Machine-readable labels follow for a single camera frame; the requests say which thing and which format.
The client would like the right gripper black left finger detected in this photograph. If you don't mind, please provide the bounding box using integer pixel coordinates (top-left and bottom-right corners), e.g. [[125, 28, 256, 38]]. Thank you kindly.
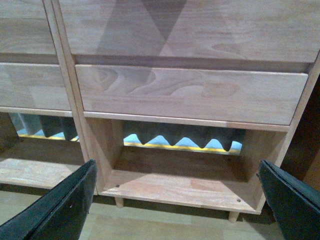
[[0, 159, 97, 240]]

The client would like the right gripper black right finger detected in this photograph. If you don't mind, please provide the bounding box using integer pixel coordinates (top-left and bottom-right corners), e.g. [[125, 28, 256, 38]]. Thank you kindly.
[[257, 159, 320, 240]]

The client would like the left wooden shelf cabinet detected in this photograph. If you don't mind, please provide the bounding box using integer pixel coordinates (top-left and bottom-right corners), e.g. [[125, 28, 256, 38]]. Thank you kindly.
[[0, 0, 89, 189]]

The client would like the wooden shelf cabinet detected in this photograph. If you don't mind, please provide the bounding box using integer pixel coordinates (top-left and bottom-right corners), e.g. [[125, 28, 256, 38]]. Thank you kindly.
[[53, 0, 320, 222], [0, 0, 89, 189]]

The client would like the right wooden shelf cabinet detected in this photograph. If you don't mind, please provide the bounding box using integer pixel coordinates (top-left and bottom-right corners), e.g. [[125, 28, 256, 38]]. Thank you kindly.
[[53, 0, 320, 222]]

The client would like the yellow floor tape strip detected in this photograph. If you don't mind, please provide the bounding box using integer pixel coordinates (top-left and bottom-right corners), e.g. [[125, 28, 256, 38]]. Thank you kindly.
[[18, 134, 242, 155]]

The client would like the dark grey curtain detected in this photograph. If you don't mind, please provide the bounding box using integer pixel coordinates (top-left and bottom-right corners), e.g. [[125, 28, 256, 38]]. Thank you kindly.
[[10, 113, 246, 152]]

